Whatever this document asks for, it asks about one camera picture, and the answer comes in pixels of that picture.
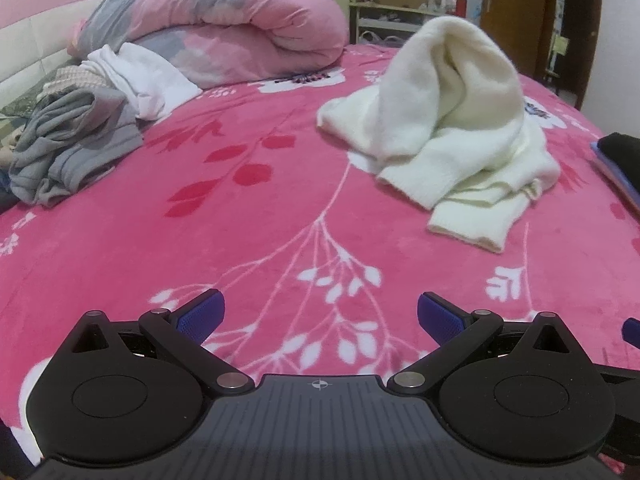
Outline white garment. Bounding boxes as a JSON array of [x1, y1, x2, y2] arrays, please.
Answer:
[[80, 42, 203, 121]]

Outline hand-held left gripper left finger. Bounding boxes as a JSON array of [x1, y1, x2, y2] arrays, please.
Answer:
[[70, 288, 256, 396]]

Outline pink grey rolled quilt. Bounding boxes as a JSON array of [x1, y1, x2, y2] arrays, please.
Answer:
[[67, 0, 350, 88]]

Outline beige knit garment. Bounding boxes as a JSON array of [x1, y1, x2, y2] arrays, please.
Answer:
[[42, 65, 101, 96]]

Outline black folded garment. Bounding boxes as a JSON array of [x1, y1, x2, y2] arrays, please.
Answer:
[[597, 132, 640, 186]]

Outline wooden door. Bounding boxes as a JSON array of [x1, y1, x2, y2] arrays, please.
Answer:
[[480, 0, 558, 81]]

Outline white plastic bag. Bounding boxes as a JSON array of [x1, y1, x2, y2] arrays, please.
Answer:
[[360, 30, 401, 46]]

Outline cream pink bed headboard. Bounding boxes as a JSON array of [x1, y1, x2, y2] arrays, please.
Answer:
[[0, 0, 126, 91]]

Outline patterned cloth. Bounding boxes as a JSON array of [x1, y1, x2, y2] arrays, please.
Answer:
[[0, 82, 46, 121]]

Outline cream white sweater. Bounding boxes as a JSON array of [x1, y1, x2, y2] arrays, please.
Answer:
[[316, 16, 562, 253]]

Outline white shelf desk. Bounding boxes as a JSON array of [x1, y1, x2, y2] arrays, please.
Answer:
[[349, 0, 451, 46]]

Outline pink floral blanket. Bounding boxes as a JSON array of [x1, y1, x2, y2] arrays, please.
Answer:
[[0, 42, 640, 466]]

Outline grey garment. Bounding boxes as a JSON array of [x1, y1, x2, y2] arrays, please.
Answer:
[[9, 87, 146, 208]]

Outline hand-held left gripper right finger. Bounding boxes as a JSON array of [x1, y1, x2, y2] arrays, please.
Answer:
[[387, 291, 576, 396]]

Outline blue folded garment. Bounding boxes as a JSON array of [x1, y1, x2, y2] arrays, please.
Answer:
[[590, 142, 640, 216]]

